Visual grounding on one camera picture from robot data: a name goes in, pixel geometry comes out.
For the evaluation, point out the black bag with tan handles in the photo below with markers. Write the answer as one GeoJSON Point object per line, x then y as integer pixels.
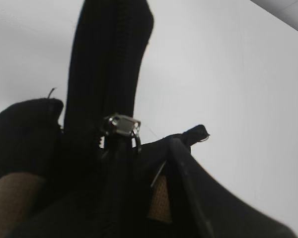
{"type": "Point", "coordinates": [98, 186]}

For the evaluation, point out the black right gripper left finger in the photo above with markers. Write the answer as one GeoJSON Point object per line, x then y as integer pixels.
{"type": "Point", "coordinates": [29, 132]}

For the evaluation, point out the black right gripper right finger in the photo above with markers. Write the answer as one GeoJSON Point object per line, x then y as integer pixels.
{"type": "Point", "coordinates": [202, 208]}

